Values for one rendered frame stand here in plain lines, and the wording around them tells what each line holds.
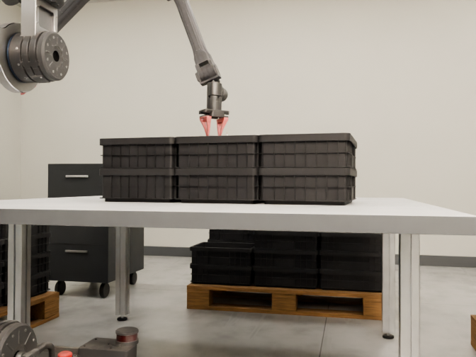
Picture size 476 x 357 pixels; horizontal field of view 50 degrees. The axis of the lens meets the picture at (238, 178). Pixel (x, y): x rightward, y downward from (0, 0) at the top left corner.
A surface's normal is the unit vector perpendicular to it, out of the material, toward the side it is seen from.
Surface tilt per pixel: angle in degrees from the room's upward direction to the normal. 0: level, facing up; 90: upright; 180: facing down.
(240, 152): 90
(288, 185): 90
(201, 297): 90
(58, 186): 90
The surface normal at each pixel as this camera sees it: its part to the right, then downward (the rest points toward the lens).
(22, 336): 0.98, 0.00
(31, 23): -0.22, -0.01
